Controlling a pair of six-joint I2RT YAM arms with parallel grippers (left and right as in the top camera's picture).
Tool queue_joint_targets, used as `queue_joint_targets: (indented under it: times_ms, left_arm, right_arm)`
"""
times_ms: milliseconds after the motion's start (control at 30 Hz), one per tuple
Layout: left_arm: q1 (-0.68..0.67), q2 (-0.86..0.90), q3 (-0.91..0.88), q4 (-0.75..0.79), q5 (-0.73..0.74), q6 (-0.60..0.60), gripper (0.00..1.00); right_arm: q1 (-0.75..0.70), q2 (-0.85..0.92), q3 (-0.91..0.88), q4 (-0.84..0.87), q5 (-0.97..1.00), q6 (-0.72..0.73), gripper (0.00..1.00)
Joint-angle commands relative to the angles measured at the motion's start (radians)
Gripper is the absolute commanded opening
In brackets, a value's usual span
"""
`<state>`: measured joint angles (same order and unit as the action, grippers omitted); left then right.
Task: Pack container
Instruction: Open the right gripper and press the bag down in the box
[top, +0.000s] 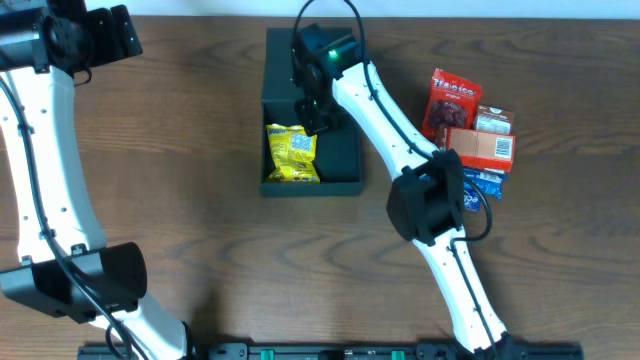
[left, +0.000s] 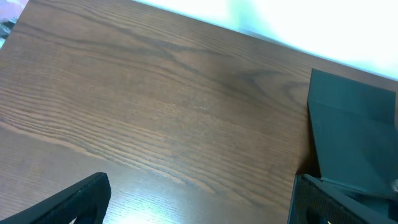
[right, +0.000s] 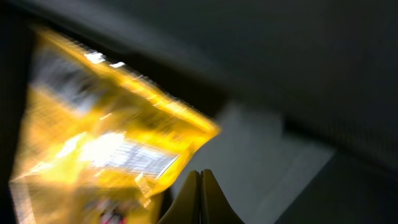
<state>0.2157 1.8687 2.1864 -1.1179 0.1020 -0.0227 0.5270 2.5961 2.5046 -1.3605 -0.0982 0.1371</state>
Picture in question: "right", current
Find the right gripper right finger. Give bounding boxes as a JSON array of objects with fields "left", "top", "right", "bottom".
[{"left": 200, "top": 169, "right": 244, "bottom": 224}]

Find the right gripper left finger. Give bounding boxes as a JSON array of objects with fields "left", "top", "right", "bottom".
[{"left": 158, "top": 170, "right": 201, "bottom": 224}]

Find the yellow snack bag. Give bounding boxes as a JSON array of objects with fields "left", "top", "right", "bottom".
[{"left": 9, "top": 27, "right": 220, "bottom": 223}]

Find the black gift box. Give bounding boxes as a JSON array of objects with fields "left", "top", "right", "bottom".
[{"left": 1, "top": 0, "right": 397, "bottom": 223}]

